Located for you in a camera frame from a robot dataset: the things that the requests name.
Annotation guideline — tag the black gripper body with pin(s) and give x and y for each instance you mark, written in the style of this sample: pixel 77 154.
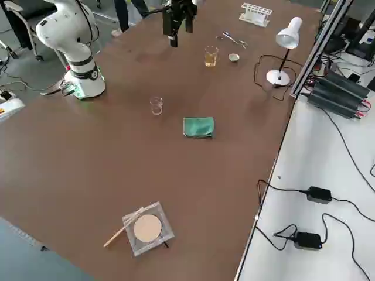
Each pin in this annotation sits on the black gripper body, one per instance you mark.
pixel 180 3

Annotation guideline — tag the clear glass beaker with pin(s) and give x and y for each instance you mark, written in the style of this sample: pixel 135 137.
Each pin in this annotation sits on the clear glass beaker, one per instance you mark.
pixel 156 109

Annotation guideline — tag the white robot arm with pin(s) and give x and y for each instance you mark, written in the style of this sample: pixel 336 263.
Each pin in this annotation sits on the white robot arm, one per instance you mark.
pixel 79 52

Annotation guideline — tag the metal crucible tongs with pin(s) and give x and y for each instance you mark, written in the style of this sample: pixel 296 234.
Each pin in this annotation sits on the metal crucible tongs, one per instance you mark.
pixel 230 37

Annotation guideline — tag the glass beaker with yellow liquid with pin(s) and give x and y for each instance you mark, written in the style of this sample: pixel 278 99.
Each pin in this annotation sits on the glass beaker with yellow liquid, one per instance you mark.
pixel 211 60

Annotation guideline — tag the person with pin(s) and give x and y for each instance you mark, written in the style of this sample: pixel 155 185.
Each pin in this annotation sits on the person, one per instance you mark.
pixel 122 14

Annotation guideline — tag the white test tube rack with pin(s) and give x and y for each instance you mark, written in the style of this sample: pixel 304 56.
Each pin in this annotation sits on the white test tube rack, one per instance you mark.
pixel 255 16

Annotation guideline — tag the white desk lamp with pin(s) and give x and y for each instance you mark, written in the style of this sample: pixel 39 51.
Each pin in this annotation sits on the white desk lamp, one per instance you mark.
pixel 288 35

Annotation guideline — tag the folded green cloth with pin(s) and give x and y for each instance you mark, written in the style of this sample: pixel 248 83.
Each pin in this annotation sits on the folded green cloth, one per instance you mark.
pixel 199 127

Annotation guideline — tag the grey office chair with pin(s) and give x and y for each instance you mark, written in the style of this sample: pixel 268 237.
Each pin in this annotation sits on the grey office chair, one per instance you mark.
pixel 14 6

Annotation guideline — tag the black finned power supply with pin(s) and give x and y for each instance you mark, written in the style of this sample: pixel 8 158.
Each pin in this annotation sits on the black finned power supply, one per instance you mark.
pixel 347 83
pixel 334 101

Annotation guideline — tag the white power strip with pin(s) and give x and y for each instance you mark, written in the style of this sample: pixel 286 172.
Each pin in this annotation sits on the white power strip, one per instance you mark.
pixel 6 94

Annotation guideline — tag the black power adapter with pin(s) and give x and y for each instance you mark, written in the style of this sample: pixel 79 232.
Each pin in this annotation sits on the black power adapter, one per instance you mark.
pixel 319 194
pixel 307 240

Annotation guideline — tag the thin wooden stick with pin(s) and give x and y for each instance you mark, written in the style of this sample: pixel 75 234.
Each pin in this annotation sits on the thin wooden stick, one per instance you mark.
pixel 114 237

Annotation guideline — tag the aluminium frame post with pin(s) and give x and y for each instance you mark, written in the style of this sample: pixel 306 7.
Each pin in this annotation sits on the aluminium frame post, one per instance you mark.
pixel 316 49

